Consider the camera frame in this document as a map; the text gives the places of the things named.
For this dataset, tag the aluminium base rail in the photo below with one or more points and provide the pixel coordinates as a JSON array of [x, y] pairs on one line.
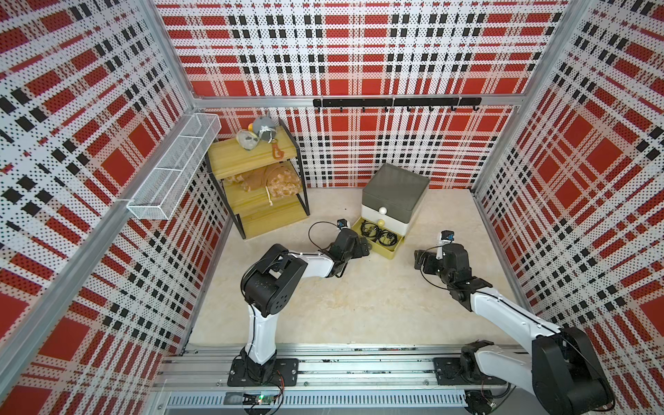
[[347, 377]]

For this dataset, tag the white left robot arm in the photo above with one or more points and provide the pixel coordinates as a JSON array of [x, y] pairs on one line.
[[267, 287]]

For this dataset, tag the white grey plush toy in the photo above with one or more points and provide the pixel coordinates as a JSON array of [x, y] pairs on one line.
[[247, 140]]

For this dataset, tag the wooden three-tier shelf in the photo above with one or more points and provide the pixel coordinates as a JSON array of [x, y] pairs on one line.
[[253, 213]]

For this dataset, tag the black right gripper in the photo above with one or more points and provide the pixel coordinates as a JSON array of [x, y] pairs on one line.
[[420, 258]]

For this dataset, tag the white wire mesh basket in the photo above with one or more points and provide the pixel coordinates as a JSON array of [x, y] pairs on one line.
[[161, 192]]

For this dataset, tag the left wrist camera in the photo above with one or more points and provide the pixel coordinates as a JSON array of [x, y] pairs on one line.
[[342, 223]]

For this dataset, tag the green circuit board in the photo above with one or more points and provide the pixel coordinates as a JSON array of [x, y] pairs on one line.
[[253, 400]]

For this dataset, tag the three-tier plastic drawer cabinet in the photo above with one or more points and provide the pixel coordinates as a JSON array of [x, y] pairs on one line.
[[389, 206]]

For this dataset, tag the yellow bottom drawer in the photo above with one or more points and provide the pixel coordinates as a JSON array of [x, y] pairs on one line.
[[386, 252]]

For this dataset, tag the black wall hook rail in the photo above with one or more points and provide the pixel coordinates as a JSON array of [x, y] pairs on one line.
[[451, 102]]

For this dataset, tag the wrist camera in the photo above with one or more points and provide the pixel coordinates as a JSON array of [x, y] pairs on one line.
[[446, 237], [342, 223]]

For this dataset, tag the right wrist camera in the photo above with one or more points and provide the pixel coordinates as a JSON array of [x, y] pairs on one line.
[[446, 237]]

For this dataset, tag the black earphones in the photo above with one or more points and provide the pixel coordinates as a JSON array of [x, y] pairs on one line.
[[370, 230], [387, 238]]

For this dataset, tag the brown plush toy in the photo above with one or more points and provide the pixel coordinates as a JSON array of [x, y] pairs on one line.
[[277, 181]]

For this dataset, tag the white drawer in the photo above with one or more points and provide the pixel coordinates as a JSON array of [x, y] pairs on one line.
[[389, 222]]

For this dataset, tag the orange carabiner clip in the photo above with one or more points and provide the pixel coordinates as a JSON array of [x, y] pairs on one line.
[[278, 154]]

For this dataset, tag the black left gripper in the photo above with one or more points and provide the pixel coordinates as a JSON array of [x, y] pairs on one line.
[[359, 252]]

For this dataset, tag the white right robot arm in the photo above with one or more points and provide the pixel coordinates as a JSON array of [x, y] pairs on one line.
[[557, 365]]

